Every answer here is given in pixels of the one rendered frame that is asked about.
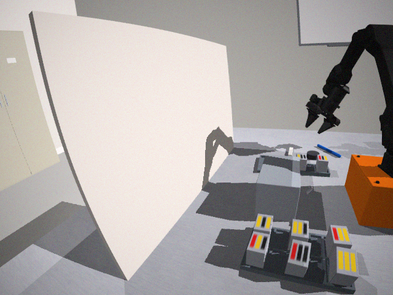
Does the white flat panel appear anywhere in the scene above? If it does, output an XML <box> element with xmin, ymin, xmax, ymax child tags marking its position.
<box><xmin>28</xmin><ymin>11</ymin><xmax>233</xmax><ymax>281</ymax></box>

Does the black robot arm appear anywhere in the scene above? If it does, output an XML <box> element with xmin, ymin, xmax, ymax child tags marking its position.
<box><xmin>322</xmin><ymin>24</ymin><xmax>393</xmax><ymax>178</ymax></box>

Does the black cylinder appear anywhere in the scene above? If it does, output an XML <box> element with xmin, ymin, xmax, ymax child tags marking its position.
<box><xmin>306</xmin><ymin>150</ymin><xmax>319</xmax><ymax>160</ymax></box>

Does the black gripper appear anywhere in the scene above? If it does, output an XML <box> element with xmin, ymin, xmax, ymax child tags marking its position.
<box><xmin>305</xmin><ymin>96</ymin><xmax>341</xmax><ymax>134</ymax></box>

